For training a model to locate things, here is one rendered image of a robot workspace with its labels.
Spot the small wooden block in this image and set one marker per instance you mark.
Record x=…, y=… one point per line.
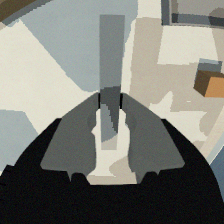
x=210, y=84

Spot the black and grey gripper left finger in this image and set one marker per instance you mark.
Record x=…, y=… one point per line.
x=65, y=147

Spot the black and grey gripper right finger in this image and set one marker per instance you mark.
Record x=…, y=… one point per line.
x=156, y=145

